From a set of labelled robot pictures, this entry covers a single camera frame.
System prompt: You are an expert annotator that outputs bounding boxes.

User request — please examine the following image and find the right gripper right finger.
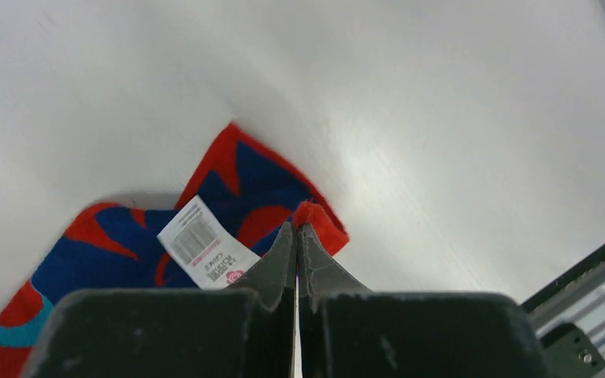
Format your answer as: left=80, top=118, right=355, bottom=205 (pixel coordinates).
left=297, top=225, right=552, bottom=377

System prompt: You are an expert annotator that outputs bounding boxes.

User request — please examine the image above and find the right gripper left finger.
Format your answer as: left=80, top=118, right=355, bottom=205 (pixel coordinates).
left=22, top=223, right=296, bottom=377

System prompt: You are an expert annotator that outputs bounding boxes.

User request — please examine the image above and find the red and teal patterned towel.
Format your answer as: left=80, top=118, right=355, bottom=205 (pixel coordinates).
left=0, top=124, right=349, bottom=377

